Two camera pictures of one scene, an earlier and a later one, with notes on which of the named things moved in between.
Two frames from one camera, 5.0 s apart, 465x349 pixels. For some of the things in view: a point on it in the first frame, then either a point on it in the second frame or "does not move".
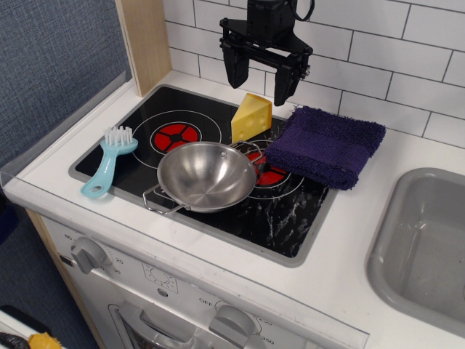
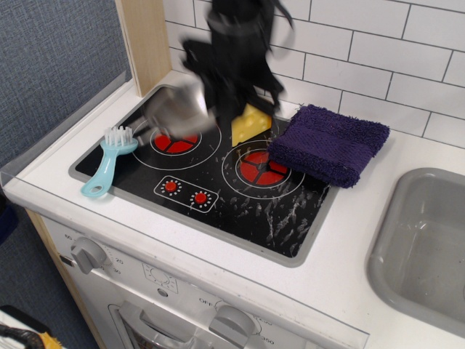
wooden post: [143, 28] does not move
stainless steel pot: [203, 177] -> [181, 108]
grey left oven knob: [87, 254] does not move
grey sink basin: [415, 254] does not move
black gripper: [268, 35] -> [237, 58]
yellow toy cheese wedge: [253, 116] does not move
